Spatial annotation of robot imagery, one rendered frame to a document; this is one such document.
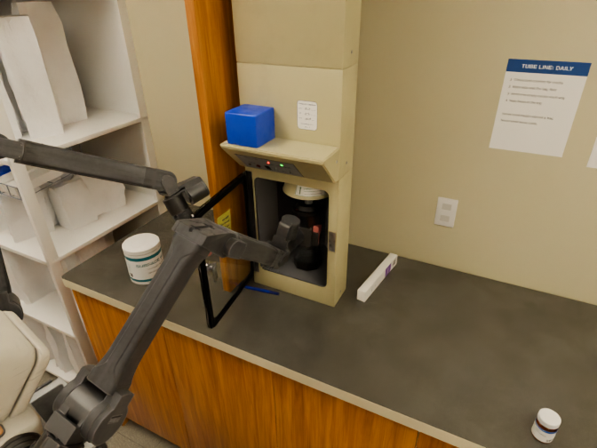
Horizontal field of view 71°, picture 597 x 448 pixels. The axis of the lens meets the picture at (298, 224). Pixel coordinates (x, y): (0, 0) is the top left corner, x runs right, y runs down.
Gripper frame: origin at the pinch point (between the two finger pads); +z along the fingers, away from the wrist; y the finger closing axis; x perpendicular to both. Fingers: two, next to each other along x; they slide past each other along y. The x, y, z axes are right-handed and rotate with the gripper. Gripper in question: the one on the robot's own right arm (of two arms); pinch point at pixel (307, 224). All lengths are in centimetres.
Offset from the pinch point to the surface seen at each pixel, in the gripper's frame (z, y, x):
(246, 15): -15, 12, -64
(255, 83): -14, 11, -47
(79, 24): 28, 132, -62
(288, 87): -14.0, 0.3, -46.9
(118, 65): 29, 112, -45
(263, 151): -24.0, 2.6, -31.3
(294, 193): -9.5, 0.5, -14.8
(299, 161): -24.0, -8.4, -30.2
